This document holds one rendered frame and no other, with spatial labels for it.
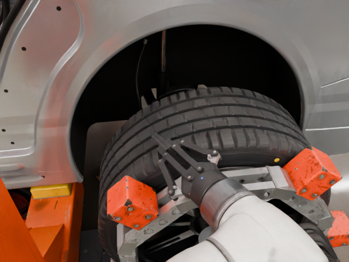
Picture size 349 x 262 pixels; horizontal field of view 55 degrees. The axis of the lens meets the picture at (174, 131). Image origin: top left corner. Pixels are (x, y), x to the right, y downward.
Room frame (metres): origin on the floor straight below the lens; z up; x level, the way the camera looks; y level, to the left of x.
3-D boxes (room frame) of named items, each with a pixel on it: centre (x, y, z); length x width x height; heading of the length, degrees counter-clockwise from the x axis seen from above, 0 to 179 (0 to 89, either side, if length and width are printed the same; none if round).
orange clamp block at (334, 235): (0.52, -0.44, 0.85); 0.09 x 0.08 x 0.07; 98
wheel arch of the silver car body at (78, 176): (0.98, -0.03, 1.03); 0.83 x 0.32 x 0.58; 98
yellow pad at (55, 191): (0.82, 0.46, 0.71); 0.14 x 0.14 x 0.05; 8
